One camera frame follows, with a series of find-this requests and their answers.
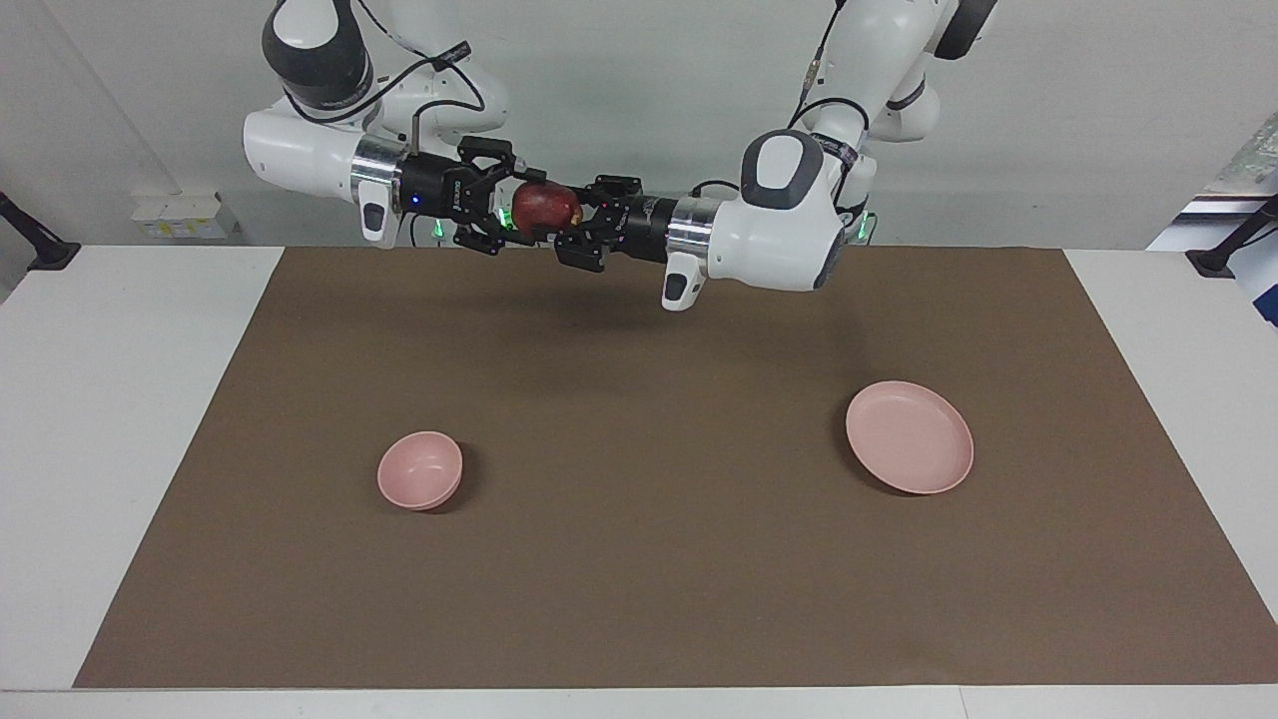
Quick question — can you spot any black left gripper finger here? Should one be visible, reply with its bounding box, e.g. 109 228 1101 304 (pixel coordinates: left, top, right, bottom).
584 176 646 217
555 230 626 273

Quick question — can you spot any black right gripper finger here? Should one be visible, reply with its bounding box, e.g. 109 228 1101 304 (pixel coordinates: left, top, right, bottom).
454 205 537 257
459 138 546 185

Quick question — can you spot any red apple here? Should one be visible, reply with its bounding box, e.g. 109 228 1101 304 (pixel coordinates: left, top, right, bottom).
512 183 584 234

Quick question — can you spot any pink bowl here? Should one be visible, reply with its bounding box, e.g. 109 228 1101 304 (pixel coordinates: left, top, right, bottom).
376 430 465 512

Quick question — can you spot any pink plate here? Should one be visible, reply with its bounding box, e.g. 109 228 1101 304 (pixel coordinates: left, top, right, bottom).
846 380 974 496

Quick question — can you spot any brown table mat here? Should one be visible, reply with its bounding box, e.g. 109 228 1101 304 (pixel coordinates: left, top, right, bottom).
73 247 1278 688

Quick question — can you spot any black clamp stand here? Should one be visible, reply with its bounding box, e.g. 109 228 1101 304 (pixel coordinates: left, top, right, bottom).
0 192 82 272
1186 195 1278 280

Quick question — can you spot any blue white clutter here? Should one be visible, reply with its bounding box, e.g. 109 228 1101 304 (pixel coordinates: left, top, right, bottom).
1146 138 1278 329

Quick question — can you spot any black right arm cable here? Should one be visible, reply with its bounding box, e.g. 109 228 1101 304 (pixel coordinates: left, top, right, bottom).
285 0 490 156

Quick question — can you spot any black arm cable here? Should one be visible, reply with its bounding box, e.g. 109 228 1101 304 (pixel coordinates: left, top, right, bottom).
285 0 490 156
797 0 872 136

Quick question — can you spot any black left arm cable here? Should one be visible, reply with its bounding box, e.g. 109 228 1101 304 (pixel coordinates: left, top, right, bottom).
797 0 872 136

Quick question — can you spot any white wall socket box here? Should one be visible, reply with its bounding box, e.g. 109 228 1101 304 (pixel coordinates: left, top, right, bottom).
130 191 242 242

